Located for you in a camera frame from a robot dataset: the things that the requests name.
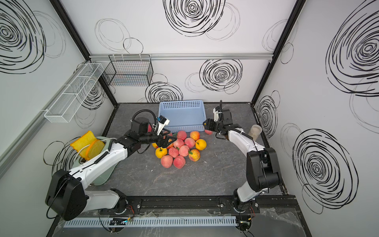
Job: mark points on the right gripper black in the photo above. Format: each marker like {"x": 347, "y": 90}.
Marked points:
{"x": 208, "y": 124}

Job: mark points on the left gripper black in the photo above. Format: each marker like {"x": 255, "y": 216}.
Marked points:
{"x": 164, "y": 143}

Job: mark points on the frosted plastic cup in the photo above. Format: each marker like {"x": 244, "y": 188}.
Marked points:
{"x": 255, "y": 131}

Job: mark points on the mint green toaster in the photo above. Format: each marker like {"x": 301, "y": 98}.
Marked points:
{"x": 98, "y": 173}

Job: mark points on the orange peach top right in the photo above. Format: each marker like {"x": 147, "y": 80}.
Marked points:
{"x": 195, "y": 135}

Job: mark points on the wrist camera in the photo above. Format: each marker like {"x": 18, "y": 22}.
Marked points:
{"x": 217, "y": 111}
{"x": 161, "y": 123}

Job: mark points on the pink peach bottom left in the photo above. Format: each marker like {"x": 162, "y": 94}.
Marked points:
{"x": 166, "y": 161}

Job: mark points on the yellow toast slice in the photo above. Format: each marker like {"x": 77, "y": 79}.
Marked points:
{"x": 79, "y": 144}
{"x": 94, "y": 149}

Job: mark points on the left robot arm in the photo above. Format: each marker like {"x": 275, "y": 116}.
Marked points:
{"x": 67, "y": 194}

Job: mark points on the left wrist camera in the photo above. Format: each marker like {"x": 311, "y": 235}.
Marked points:
{"x": 161, "y": 123}

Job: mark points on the light blue plastic basket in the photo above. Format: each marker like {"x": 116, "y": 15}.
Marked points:
{"x": 187, "y": 115}

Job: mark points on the pink peach bottom right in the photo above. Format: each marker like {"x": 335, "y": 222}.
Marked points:
{"x": 179, "y": 162}

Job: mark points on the pink peach lower centre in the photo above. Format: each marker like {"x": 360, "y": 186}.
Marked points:
{"x": 173, "y": 152}

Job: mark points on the yellow toast slice rear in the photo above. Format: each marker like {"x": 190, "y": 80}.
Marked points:
{"x": 79, "y": 144}

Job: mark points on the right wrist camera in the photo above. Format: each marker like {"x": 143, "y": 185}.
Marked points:
{"x": 217, "y": 111}

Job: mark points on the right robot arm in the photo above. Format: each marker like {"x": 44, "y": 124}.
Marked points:
{"x": 262, "y": 167}

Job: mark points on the yellow toast slice front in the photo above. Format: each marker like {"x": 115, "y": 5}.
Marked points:
{"x": 94, "y": 149}

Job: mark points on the pink peach top middle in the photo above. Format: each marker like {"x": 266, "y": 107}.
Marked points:
{"x": 181, "y": 135}

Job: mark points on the grey slotted cable duct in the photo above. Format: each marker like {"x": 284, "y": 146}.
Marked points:
{"x": 192, "y": 221}

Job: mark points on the black wire wall basket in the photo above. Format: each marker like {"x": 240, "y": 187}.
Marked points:
{"x": 133, "y": 70}

